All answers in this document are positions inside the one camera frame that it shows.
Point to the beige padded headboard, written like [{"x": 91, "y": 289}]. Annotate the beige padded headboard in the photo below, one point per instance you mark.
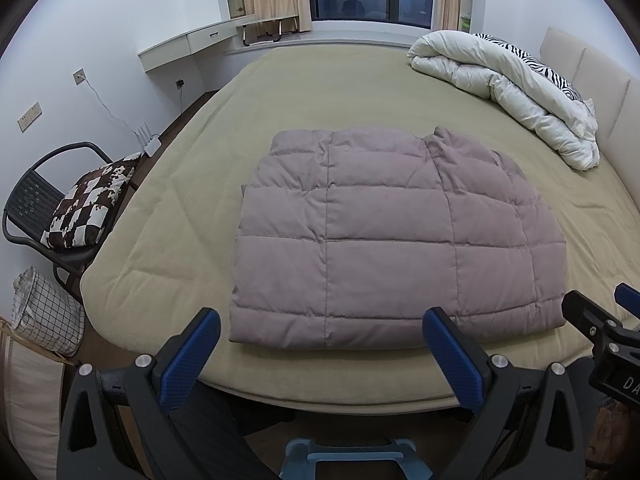
[{"x": 600, "y": 80}]

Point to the white router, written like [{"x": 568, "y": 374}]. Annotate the white router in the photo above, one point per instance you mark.
[{"x": 150, "y": 144}]

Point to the white duvet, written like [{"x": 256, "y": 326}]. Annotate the white duvet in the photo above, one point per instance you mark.
[{"x": 500, "y": 85}]

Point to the mauve hooded puffer jacket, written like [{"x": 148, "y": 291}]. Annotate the mauve hooded puffer jacket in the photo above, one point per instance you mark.
[{"x": 375, "y": 240}]

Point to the white grid laundry basket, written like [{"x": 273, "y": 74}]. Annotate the white grid laundry basket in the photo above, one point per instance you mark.
[{"x": 50, "y": 315}]

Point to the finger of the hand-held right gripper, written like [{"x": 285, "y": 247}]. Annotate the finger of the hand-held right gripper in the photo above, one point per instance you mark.
[
  {"x": 582, "y": 310},
  {"x": 627, "y": 296}
]

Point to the white wall outlet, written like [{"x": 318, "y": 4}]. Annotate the white wall outlet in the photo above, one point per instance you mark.
[{"x": 79, "y": 77}]

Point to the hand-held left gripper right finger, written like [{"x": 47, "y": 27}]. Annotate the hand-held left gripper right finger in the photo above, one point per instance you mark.
[{"x": 452, "y": 360}]

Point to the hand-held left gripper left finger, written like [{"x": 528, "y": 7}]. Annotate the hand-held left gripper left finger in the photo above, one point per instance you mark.
[{"x": 192, "y": 360}]

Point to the white storage bin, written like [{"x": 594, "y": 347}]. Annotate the white storage bin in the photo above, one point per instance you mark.
[{"x": 30, "y": 400}]

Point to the brown white patterned cushion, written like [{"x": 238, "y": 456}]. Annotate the brown white patterned cushion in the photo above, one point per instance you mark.
[{"x": 85, "y": 205}]

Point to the black armchair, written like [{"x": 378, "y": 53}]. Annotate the black armchair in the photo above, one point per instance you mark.
[{"x": 30, "y": 200}]

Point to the zebra striped pillow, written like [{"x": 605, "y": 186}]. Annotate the zebra striped pillow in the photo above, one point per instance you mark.
[{"x": 540, "y": 65}]

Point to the bed with olive sheet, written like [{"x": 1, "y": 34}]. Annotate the bed with olive sheet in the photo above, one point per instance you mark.
[{"x": 200, "y": 160}]

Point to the white wall desk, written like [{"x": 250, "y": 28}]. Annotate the white wall desk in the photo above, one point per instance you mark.
[{"x": 200, "y": 40}]

